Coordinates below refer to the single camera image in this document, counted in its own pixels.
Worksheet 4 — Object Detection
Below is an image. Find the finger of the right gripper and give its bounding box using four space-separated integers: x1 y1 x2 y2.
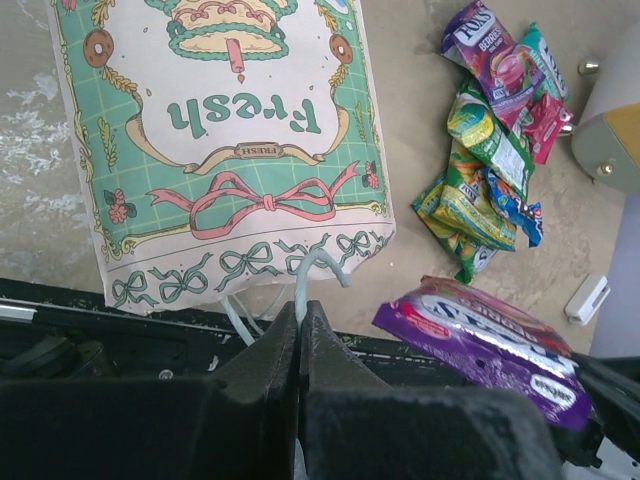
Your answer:
571 352 639 430

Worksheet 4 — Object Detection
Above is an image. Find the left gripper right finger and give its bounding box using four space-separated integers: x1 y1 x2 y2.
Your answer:
299 300 391 479

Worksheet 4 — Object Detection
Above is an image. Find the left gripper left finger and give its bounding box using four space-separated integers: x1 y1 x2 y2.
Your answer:
204 301 300 479

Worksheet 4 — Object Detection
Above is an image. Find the purple berry candy packet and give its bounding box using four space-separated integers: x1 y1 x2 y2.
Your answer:
441 1 545 130
373 276 592 431

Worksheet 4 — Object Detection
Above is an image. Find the blue candy packet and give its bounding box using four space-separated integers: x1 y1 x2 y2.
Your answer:
484 167 544 248

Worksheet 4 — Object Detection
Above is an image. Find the green yellow candy packet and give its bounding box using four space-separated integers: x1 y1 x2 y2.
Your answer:
411 141 516 284

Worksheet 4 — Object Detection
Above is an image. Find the green paper gift bag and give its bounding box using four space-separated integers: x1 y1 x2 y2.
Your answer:
46 1 396 315

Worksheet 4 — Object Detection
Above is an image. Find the pink candy packet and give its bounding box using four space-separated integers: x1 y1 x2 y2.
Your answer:
521 92 573 165

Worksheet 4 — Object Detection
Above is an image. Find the teal mint candy packet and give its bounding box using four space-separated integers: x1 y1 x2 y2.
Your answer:
519 22 570 102

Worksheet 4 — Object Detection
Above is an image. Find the small white plastic block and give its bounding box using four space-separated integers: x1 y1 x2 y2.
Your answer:
564 274 611 326

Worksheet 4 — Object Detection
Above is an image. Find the round mini drawer cabinet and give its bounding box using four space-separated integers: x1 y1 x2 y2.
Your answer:
562 34 640 194

